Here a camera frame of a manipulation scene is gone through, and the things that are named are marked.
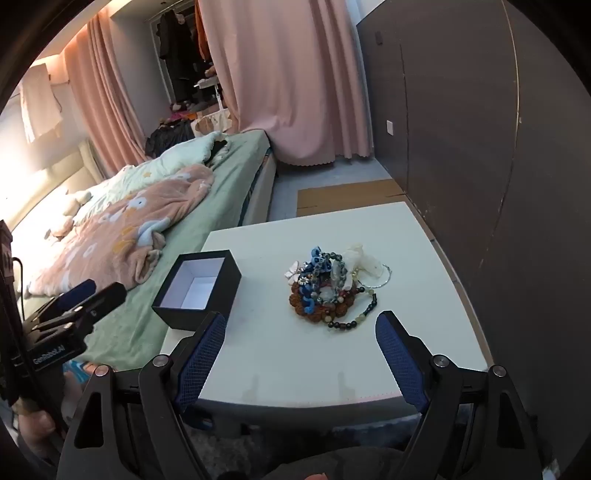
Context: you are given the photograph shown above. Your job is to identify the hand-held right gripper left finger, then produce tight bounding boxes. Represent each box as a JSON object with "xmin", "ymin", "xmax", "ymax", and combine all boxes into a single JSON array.
[{"xmin": 58, "ymin": 311, "xmax": 228, "ymax": 480}]

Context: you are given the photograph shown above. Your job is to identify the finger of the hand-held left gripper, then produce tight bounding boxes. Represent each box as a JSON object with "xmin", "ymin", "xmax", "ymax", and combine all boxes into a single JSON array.
[
  {"xmin": 34, "ymin": 279, "xmax": 97, "ymax": 324},
  {"xmin": 25, "ymin": 282, "xmax": 128, "ymax": 344}
]

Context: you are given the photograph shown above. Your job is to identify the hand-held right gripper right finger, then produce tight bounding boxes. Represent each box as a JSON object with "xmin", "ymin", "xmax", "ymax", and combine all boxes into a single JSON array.
[{"xmin": 375, "ymin": 311, "xmax": 550, "ymax": 480}]

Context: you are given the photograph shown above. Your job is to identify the green and black bead bracelet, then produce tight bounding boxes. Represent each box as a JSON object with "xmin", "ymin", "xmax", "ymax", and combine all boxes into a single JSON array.
[{"xmin": 328, "ymin": 286, "xmax": 379, "ymax": 330}]

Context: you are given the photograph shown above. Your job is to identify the black jewelry box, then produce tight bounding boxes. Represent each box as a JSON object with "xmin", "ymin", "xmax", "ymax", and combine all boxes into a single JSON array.
[{"xmin": 151, "ymin": 250, "xmax": 243, "ymax": 331}]

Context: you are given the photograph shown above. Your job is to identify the white cloth pouch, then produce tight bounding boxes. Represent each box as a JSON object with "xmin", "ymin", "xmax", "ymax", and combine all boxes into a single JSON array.
[{"xmin": 344, "ymin": 243, "xmax": 384, "ymax": 280}]

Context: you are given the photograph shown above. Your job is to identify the grey stone bead bracelet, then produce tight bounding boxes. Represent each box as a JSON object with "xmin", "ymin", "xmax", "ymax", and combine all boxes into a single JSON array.
[{"xmin": 323, "ymin": 251, "xmax": 352, "ymax": 291}]

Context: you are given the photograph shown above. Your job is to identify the brown seed bead bracelet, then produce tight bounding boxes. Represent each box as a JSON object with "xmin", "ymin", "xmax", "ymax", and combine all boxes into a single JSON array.
[{"xmin": 288, "ymin": 281, "xmax": 365, "ymax": 324}]

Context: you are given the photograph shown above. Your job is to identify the blue bead bracelet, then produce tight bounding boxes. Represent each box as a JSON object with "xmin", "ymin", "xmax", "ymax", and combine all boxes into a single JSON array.
[{"xmin": 298, "ymin": 248, "xmax": 334, "ymax": 311}]

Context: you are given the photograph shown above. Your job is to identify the person's left hand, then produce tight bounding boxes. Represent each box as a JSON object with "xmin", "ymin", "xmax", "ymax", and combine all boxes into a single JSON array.
[{"xmin": 16, "ymin": 406, "xmax": 63, "ymax": 457}]

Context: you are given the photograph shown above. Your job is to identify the pink floral blanket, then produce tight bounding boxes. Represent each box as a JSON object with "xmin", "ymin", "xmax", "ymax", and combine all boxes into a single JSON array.
[{"xmin": 25, "ymin": 164, "xmax": 215, "ymax": 296}]

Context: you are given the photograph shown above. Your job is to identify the white low table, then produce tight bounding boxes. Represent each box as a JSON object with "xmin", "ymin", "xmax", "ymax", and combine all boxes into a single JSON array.
[{"xmin": 159, "ymin": 200, "xmax": 490, "ymax": 437}]

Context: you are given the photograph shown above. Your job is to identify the white plush toy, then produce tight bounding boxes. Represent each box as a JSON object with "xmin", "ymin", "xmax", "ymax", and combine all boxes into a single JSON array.
[{"xmin": 46, "ymin": 189, "xmax": 93, "ymax": 238}]

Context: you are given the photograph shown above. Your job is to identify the silver hoop earring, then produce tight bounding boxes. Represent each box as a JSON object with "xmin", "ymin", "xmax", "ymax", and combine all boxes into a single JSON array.
[{"xmin": 355, "ymin": 264, "xmax": 394, "ymax": 291}]

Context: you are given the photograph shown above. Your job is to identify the beige headboard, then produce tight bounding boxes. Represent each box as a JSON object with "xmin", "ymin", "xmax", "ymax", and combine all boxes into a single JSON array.
[{"xmin": 0, "ymin": 141, "xmax": 105, "ymax": 232}]

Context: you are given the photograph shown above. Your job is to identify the bed with green sheet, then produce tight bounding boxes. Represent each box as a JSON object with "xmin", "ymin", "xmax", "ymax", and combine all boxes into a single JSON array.
[{"xmin": 0, "ymin": 129, "xmax": 278, "ymax": 370}]

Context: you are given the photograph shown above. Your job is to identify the white pillow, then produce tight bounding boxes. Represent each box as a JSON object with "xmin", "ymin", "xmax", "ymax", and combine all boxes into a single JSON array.
[{"xmin": 69, "ymin": 130, "xmax": 232, "ymax": 222}]

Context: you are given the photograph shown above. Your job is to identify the black clothes pile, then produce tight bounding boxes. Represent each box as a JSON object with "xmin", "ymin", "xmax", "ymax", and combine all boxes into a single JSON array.
[{"xmin": 145, "ymin": 117, "xmax": 195, "ymax": 158}]

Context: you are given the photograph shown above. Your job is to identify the flat cardboard sheet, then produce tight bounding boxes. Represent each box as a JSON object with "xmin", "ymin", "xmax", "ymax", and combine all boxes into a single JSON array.
[{"xmin": 295, "ymin": 179, "xmax": 409, "ymax": 217}]

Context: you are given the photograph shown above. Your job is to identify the white hanging towel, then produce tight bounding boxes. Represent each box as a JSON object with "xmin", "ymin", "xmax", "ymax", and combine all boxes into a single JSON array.
[{"xmin": 18, "ymin": 62, "xmax": 63, "ymax": 144}]

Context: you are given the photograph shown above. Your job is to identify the narrow pink curtain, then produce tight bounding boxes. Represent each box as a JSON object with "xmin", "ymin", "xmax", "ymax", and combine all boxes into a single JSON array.
[{"xmin": 62, "ymin": 9, "xmax": 160, "ymax": 178}]

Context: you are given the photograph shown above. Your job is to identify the cream printed bag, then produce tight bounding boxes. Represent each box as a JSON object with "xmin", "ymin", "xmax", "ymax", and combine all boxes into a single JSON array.
[{"xmin": 193, "ymin": 112, "xmax": 234, "ymax": 137}]

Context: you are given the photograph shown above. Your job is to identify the dark hanging clothes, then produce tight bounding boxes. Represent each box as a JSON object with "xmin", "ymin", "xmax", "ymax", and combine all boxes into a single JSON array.
[{"xmin": 154, "ymin": 7, "xmax": 208, "ymax": 104}]

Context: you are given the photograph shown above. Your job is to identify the wide pink curtain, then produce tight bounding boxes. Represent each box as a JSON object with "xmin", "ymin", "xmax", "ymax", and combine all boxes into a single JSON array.
[{"xmin": 196, "ymin": 0, "xmax": 372, "ymax": 167}]

